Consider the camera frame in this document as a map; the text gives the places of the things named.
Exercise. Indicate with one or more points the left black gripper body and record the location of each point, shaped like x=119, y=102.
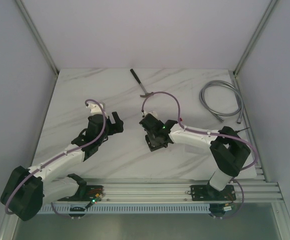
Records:
x=112, y=124

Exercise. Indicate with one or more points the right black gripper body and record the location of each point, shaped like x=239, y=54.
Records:
x=150, y=133

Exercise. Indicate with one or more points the black fuse box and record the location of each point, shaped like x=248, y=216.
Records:
x=151, y=146

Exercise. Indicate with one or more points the clear plastic fuse box cover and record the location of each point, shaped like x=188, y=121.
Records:
x=194, y=149

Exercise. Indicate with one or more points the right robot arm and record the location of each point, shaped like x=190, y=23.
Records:
x=229, y=152

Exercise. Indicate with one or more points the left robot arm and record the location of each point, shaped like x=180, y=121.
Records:
x=29, y=189

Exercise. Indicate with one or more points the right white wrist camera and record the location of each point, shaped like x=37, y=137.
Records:
x=153, y=113

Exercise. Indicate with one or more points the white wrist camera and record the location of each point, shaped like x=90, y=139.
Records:
x=95, y=109
x=153, y=113

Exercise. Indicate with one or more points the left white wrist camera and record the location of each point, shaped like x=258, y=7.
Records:
x=95, y=109

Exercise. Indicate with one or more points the claw hammer black handle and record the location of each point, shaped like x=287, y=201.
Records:
x=146, y=93

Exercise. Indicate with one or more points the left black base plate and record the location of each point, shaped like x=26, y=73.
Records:
x=89, y=192

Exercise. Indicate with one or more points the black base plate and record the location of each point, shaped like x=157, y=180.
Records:
x=89, y=192
x=205, y=193

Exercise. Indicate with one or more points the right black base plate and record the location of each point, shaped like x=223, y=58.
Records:
x=205, y=193

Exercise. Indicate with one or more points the grey slotted cable duct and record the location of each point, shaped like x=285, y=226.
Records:
x=133, y=208

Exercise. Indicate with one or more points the aluminium mounting rail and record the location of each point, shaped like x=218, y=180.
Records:
x=176, y=191

